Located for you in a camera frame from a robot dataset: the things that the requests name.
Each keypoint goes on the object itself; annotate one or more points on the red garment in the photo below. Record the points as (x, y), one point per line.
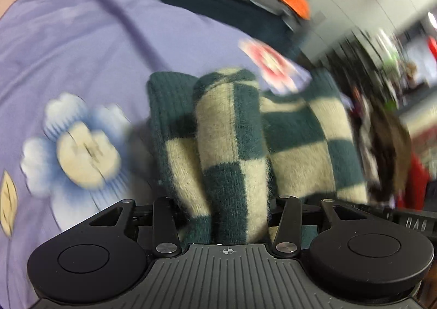
(414, 182)

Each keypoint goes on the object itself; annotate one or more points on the green beige checkered sweater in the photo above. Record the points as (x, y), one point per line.
(235, 155)

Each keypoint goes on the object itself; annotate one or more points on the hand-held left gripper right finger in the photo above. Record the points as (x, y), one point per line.
(288, 218)

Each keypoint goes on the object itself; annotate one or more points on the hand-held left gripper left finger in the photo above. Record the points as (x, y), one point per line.
(164, 220)

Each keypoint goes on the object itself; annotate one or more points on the purple floral bed sheet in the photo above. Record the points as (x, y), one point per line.
(85, 73)

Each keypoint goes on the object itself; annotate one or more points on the pile of dark clothes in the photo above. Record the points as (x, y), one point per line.
(379, 155)

